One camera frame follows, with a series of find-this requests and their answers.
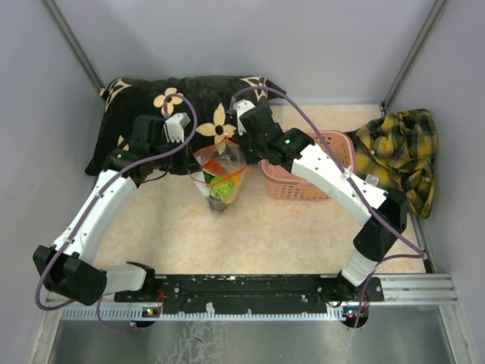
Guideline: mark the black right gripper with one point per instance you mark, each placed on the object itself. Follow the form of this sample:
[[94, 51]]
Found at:
[[240, 139]]

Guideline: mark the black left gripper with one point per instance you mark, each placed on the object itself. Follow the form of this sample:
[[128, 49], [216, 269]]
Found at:
[[184, 165]]

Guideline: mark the clear zip top bag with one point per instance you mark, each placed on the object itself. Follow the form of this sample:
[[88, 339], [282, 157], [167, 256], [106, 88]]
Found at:
[[230, 156]]

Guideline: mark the watermelon slice toy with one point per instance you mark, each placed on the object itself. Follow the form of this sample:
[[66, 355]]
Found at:
[[214, 167]]

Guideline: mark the green custard apple toy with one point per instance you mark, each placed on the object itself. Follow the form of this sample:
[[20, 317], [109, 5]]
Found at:
[[222, 189]]

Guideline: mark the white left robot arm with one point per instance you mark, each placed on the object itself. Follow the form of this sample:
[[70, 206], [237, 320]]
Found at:
[[66, 267]]

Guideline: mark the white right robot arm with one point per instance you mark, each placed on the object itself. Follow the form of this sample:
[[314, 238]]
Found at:
[[382, 215]]

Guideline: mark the pink plastic basket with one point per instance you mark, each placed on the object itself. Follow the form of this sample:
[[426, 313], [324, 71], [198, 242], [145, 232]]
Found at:
[[282, 185]]

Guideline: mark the black floral pillow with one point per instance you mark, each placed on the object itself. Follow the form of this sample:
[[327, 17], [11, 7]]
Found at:
[[126, 98]]

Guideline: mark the yellow plaid shirt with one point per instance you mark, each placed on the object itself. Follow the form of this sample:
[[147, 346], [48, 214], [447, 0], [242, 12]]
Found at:
[[399, 150]]

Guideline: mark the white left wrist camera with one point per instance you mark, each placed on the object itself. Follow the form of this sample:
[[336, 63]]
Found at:
[[174, 127]]

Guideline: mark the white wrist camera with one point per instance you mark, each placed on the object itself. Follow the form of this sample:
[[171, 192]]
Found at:
[[174, 127], [238, 109]]

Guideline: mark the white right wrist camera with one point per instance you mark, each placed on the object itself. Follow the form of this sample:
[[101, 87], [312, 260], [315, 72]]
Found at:
[[238, 109]]

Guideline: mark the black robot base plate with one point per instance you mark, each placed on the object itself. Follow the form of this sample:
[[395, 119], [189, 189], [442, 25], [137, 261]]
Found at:
[[241, 294]]

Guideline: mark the aluminium frame rail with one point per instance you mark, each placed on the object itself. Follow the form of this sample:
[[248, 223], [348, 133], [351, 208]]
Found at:
[[382, 290]]

